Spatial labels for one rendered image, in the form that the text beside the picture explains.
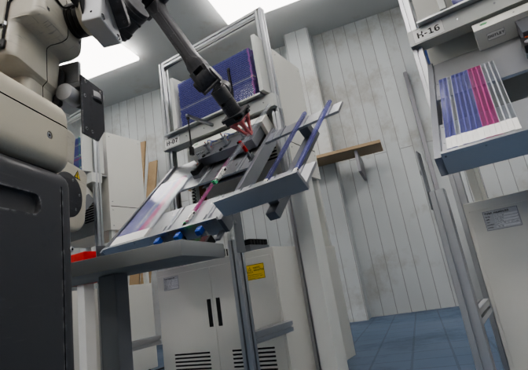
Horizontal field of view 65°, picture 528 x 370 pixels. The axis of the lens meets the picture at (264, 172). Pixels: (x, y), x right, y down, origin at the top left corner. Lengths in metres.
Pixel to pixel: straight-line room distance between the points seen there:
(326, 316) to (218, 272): 0.71
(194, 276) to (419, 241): 3.07
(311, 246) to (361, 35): 4.23
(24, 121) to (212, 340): 1.48
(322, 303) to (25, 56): 1.05
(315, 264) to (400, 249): 3.32
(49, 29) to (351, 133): 4.12
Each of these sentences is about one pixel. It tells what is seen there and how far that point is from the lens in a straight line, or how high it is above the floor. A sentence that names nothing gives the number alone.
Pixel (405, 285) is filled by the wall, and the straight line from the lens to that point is 4.66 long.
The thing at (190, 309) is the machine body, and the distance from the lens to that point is 2.06.
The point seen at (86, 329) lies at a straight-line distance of 2.37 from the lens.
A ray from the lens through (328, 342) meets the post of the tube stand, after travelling 1.39.
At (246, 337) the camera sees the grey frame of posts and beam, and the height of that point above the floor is 0.31.
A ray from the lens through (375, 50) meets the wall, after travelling 5.27.
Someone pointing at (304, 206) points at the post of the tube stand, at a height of 0.69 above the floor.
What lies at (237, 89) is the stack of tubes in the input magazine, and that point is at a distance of 2.20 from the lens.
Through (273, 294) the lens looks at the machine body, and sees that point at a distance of 1.77.
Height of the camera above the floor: 0.46
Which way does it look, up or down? 16 degrees up
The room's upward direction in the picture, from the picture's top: 9 degrees counter-clockwise
